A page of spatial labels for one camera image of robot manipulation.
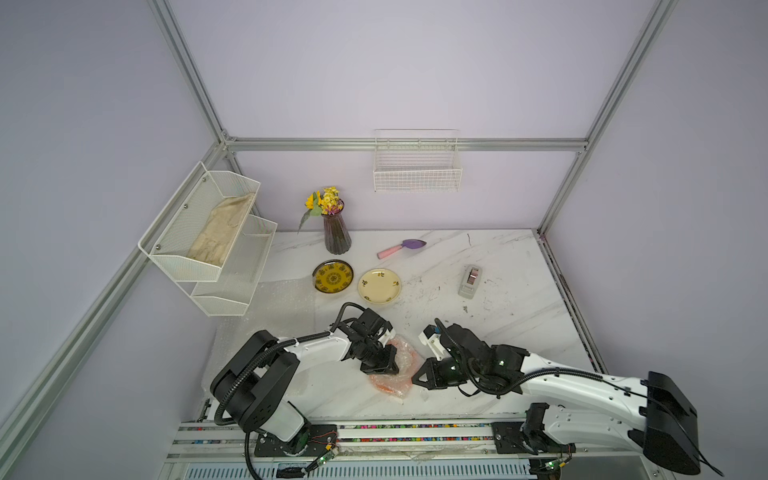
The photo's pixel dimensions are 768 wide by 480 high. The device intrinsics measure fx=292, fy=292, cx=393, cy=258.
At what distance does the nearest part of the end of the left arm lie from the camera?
0.69m

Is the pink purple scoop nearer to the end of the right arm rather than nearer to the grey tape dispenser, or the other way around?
the grey tape dispenser

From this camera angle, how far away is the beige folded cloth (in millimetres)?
746

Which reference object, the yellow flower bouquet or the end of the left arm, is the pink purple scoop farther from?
the end of the left arm

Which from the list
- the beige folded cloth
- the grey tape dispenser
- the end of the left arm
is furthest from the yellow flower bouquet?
the grey tape dispenser

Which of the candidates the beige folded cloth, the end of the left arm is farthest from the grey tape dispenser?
the beige folded cloth

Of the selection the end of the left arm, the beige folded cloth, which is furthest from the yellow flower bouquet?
the end of the left arm

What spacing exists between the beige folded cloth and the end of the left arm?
1.21 ft

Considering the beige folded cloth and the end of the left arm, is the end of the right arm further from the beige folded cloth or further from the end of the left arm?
the beige folded cloth
